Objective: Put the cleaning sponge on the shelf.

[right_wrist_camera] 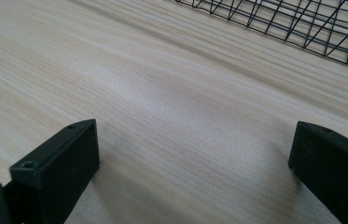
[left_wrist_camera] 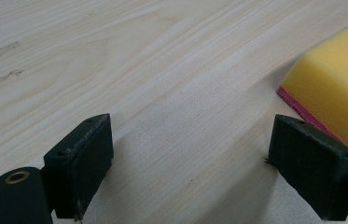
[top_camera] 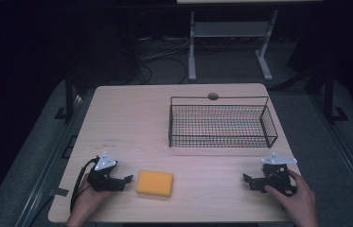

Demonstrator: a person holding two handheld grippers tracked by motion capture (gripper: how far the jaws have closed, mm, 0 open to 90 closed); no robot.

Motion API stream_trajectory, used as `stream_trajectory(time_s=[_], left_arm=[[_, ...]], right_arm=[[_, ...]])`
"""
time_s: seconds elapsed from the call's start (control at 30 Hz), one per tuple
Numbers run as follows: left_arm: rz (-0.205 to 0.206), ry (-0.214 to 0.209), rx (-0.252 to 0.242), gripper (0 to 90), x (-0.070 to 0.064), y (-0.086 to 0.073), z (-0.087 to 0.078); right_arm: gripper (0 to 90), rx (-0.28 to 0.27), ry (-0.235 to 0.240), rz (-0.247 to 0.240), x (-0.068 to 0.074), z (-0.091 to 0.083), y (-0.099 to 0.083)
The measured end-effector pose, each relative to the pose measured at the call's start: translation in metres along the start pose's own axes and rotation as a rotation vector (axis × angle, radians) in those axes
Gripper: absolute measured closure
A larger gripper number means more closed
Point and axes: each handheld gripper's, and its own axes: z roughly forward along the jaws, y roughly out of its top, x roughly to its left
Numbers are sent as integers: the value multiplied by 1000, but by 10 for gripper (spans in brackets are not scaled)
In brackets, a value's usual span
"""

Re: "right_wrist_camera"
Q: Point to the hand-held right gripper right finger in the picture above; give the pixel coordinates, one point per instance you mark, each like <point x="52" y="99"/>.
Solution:
<point x="333" y="168"/>

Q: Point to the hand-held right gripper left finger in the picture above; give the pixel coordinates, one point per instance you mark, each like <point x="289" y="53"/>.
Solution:
<point x="55" y="174"/>

